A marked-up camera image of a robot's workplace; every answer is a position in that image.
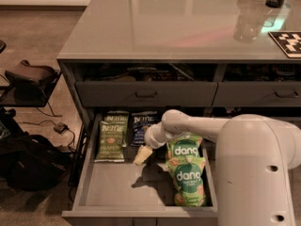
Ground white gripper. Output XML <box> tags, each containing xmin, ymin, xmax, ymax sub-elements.
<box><xmin>134</xmin><ymin>122</ymin><xmax>170</xmax><ymax>165</ymax></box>

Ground blue kettle chip bag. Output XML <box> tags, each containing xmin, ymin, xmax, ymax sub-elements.
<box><xmin>131</xmin><ymin>111</ymin><xmax>158</xmax><ymax>146</ymax></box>

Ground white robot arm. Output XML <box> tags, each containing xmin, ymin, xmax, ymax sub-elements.
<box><xmin>135</xmin><ymin>110</ymin><xmax>301</xmax><ymax>226</ymax></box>

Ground front green kettle chip bag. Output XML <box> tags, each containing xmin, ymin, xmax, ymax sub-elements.
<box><xmin>95</xmin><ymin>121</ymin><xmax>124</xmax><ymax>162</ymax></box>

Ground green kettle chip bag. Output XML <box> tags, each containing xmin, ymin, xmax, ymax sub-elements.
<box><xmin>95</xmin><ymin>121</ymin><xmax>124</xmax><ymax>162</ymax></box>
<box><xmin>103</xmin><ymin>110</ymin><xmax>129</xmax><ymax>147</ymax></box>

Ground middle green dang bag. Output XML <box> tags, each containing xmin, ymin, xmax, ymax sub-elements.
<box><xmin>166</xmin><ymin>134</ymin><xmax>202</xmax><ymax>159</ymax></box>

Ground green dang bag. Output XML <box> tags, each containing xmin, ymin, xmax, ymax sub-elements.
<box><xmin>166</xmin><ymin>155</ymin><xmax>206</xmax><ymax>207</ymax></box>
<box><xmin>166</xmin><ymin>134</ymin><xmax>202</xmax><ymax>159</ymax></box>

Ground front green dang bag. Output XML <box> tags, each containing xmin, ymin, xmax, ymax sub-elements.
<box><xmin>166</xmin><ymin>155</ymin><xmax>206</xmax><ymax>207</ymax></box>

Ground open grey middle drawer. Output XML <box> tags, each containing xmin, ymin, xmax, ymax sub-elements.
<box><xmin>62</xmin><ymin>114</ymin><xmax>217</xmax><ymax>226</ymax></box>

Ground rear green kettle chip bag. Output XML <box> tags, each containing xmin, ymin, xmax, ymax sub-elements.
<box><xmin>103</xmin><ymin>110</ymin><xmax>129</xmax><ymax>147</ymax></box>

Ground grey top left drawer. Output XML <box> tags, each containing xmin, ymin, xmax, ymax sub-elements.
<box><xmin>75</xmin><ymin>81</ymin><xmax>217</xmax><ymax>107</ymax></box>

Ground grey top right drawer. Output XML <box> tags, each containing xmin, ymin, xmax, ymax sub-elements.
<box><xmin>213</xmin><ymin>82</ymin><xmax>301</xmax><ymax>107</ymax></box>

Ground grey counter cabinet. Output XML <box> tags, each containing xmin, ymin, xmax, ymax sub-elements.
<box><xmin>58</xmin><ymin>0</ymin><xmax>301</xmax><ymax>226</ymax></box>

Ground brown bag on shelf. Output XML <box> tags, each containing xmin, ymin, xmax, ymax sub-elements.
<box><xmin>5</xmin><ymin>60</ymin><xmax>58</xmax><ymax>91</ymax></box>

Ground black power adapter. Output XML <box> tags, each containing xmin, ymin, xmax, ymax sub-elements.
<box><xmin>54</xmin><ymin>122</ymin><xmax>68</xmax><ymax>134</ymax></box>

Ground black backpack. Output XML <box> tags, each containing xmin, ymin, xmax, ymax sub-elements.
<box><xmin>0</xmin><ymin>135</ymin><xmax>70</xmax><ymax>191</ymax></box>

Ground black side shelf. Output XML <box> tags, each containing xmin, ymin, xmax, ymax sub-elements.
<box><xmin>0</xmin><ymin>70</ymin><xmax>61</xmax><ymax>107</ymax></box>

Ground black white fiducial marker board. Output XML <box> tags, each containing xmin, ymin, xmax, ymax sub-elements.
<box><xmin>269</xmin><ymin>31</ymin><xmax>301</xmax><ymax>58</ymax></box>

